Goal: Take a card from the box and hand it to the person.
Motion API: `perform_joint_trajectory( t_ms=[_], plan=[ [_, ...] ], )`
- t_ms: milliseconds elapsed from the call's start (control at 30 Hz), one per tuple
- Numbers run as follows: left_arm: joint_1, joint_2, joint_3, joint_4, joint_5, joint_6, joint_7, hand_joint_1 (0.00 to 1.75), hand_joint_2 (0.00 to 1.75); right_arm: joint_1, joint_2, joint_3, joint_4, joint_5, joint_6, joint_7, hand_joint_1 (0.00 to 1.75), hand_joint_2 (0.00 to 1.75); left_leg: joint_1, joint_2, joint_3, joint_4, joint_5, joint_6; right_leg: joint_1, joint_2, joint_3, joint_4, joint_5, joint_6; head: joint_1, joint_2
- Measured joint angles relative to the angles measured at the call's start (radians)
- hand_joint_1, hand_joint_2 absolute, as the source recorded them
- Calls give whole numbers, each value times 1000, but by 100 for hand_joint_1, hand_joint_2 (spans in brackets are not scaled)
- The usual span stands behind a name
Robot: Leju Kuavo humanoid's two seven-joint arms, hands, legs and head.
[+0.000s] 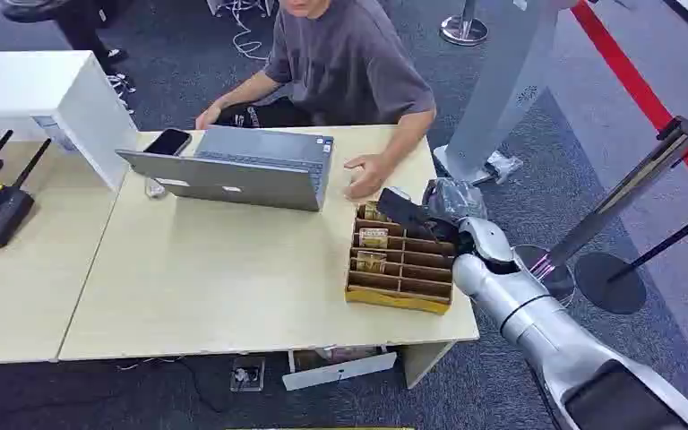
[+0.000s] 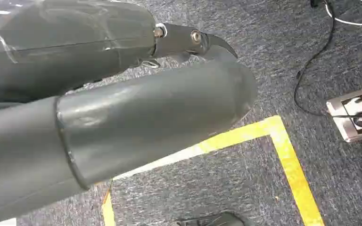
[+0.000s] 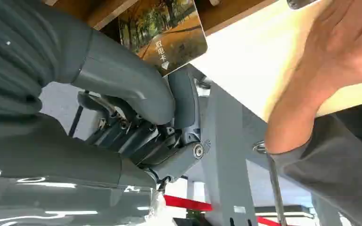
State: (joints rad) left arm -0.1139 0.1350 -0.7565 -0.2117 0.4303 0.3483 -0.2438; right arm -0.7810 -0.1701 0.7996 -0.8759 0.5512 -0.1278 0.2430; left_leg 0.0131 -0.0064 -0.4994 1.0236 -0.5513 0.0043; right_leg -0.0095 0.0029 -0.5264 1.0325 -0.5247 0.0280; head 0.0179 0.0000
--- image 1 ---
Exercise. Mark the pale desk leg panel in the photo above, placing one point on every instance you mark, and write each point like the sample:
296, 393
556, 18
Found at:
424, 362

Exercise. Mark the chrome stanchion base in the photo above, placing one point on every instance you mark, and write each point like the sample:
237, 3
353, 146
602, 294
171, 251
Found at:
464, 28

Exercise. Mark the person's right hand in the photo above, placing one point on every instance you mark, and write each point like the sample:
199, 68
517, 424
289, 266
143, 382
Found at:
207, 117

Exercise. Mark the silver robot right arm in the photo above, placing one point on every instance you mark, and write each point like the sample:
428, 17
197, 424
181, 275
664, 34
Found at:
549, 332

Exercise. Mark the red barrier belt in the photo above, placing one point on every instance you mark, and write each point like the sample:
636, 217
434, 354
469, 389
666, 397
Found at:
646, 101

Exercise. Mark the silver stanchion post with base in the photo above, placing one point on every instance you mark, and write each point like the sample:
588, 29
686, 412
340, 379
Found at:
617, 193

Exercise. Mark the small clear plastic item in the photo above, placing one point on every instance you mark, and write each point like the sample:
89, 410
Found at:
154, 188

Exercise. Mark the white panel under desk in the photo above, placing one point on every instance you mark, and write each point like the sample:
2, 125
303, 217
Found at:
339, 371

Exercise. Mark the standing person's legs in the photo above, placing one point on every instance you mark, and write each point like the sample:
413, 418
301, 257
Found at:
92, 35

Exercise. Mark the person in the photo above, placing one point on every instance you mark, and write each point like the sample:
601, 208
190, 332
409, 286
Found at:
350, 65

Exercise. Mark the black smartphone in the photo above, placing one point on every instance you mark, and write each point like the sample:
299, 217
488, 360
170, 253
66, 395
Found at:
168, 142

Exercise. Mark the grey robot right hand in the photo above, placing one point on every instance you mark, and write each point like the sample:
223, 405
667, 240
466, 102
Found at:
406, 213

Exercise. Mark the white pillar stand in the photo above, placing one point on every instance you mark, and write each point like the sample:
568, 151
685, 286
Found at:
504, 89

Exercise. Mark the crumpled grey plastic bag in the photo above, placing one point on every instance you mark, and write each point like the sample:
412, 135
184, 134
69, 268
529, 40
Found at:
454, 199

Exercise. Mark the person's left hand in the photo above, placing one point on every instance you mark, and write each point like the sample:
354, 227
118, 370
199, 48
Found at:
370, 174

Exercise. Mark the wooden card box with slots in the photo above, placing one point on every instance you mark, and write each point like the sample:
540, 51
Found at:
403, 273

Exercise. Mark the floor socket box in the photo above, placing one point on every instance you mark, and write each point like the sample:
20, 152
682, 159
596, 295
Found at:
247, 374

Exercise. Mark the crumpled white plastic wrap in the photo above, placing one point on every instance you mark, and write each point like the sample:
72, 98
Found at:
504, 165

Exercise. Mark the white cabinet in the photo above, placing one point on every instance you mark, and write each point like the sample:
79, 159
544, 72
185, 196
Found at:
53, 95

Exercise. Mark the grey open laptop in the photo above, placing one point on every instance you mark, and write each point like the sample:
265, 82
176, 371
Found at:
249, 172

